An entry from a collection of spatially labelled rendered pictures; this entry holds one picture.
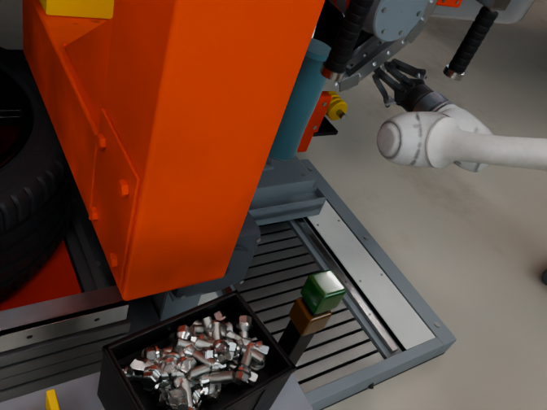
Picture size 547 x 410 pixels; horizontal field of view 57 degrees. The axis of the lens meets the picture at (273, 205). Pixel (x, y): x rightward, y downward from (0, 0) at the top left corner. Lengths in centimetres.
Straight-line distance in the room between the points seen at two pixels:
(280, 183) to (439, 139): 61
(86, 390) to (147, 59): 44
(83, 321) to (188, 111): 47
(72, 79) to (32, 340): 41
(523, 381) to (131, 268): 136
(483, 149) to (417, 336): 69
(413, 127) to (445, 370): 83
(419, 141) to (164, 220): 57
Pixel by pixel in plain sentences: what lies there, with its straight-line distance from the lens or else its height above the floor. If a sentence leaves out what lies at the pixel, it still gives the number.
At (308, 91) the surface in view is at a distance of 105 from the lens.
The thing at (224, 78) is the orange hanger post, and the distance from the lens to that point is 53.
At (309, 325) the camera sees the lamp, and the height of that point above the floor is 60.
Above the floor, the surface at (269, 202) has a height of 15.
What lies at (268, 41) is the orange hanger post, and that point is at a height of 92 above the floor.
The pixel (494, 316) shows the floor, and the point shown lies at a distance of 189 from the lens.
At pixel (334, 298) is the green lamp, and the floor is 65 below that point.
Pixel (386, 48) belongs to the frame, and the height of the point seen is 70.
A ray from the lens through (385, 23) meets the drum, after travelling 105.
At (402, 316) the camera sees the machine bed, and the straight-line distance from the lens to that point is 154.
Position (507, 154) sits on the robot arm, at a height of 74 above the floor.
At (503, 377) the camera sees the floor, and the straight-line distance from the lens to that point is 174.
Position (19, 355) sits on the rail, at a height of 33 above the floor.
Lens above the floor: 112
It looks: 39 degrees down
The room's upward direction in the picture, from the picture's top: 22 degrees clockwise
